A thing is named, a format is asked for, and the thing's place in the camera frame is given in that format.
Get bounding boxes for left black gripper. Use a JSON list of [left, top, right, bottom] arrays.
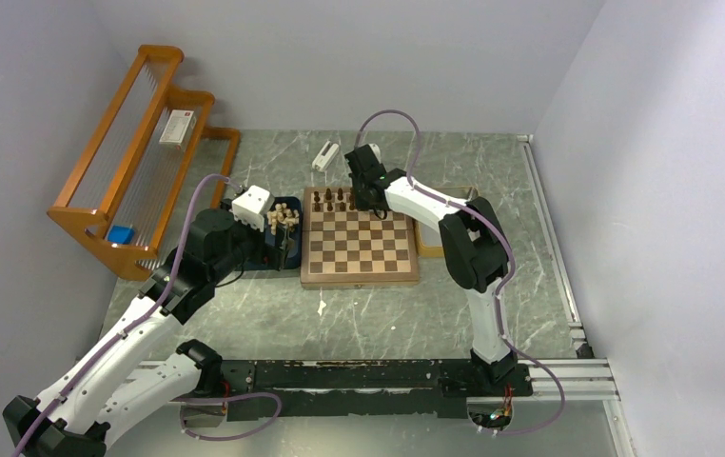
[[208, 197, 292, 281]]

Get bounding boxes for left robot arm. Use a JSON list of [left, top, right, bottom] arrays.
[[3, 202, 272, 456]]

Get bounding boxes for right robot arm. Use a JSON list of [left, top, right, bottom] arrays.
[[344, 146, 518, 394]]

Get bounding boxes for light wooden chess pieces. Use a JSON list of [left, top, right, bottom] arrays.
[[266, 203, 301, 235]]

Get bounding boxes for wooden chess board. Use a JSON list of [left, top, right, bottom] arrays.
[[300, 187, 420, 289]]

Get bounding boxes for blue plastic tray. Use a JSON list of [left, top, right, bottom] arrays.
[[245, 196, 304, 271]]

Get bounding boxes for white plastic clip device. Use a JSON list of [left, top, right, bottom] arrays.
[[311, 141, 340, 172]]

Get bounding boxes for yellow metal tin tray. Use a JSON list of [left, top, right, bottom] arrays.
[[414, 186, 480, 258]]

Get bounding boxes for blue small box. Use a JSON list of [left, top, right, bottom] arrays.
[[107, 225, 136, 245]]

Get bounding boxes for orange wooden rack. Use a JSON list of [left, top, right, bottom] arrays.
[[47, 45, 242, 281]]

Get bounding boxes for white red small box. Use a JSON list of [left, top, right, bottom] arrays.
[[158, 109, 197, 149]]

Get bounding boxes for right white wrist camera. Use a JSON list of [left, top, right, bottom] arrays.
[[368, 143, 382, 162]]

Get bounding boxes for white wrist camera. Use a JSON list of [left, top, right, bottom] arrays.
[[231, 186, 275, 232], [368, 143, 382, 162]]

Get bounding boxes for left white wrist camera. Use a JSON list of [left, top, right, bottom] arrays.
[[231, 186, 275, 232]]

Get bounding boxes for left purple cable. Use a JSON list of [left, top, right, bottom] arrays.
[[12, 173, 244, 457]]

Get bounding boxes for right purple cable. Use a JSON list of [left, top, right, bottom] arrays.
[[354, 109, 567, 438]]

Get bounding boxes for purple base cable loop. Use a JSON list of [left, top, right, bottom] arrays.
[[179, 390, 283, 443]]

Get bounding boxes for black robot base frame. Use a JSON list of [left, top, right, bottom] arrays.
[[188, 359, 534, 421]]

